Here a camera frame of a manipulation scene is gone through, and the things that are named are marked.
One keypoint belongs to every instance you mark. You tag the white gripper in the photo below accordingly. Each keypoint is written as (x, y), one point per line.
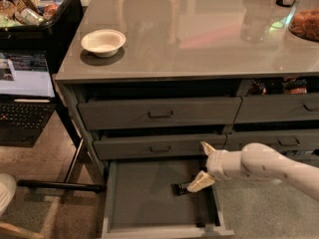
(215, 164)

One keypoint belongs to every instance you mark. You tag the black rxbar chocolate bar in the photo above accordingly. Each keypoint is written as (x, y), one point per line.
(180, 189)

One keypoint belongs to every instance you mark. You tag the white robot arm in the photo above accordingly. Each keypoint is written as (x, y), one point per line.
(256, 161)

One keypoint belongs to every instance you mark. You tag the grey middle left drawer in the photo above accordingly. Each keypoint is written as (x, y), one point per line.
(155, 146)

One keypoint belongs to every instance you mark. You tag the grey drawer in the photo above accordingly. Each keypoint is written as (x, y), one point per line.
(155, 146)
(269, 108)
(281, 140)
(158, 112)

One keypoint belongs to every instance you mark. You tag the grey top left drawer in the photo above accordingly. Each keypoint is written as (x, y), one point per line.
(158, 112)

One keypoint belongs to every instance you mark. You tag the open bottom left drawer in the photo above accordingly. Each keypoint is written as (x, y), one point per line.
(141, 203)

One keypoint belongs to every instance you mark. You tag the grey middle right drawer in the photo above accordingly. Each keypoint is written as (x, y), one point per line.
(281, 140)

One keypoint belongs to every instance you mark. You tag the grey top right drawer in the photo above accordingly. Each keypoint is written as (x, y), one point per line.
(269, 108)

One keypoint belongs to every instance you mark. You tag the grey counter cabinet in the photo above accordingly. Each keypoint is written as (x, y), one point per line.
(200, 49)

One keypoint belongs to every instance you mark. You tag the chip bags in drawer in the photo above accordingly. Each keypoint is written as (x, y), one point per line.
(273, 86)

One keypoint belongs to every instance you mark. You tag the black laptop stand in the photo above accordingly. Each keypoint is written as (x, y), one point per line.
(71, 160)

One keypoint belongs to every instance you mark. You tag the white paper bowl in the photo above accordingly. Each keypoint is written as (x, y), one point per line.
(103, 43)

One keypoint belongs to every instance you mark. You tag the glass jar of snacks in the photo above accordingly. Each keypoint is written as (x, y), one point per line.
(305, 20)

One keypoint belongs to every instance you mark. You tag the black laptop computer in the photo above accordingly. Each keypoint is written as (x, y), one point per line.
(27, 97)

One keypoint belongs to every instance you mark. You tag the person knee white trousers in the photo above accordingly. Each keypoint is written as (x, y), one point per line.
(7, 191)

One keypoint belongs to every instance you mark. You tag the wooden chair corner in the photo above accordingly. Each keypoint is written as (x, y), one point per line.
(9, 229)

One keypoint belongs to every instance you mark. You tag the black bin of snacks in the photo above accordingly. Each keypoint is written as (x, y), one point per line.
(44, 28)

